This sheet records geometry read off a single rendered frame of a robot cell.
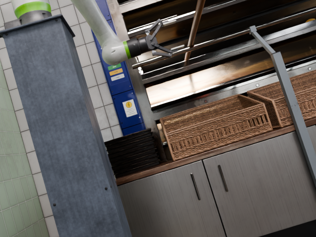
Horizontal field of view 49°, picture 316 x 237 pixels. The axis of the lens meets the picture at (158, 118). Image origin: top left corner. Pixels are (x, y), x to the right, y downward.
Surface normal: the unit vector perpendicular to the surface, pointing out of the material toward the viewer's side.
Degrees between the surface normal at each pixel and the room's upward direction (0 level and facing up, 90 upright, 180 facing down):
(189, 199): 90
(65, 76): 90
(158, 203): 90
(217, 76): 70
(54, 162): 90
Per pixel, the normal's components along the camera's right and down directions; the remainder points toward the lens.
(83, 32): -0.04, -0.07
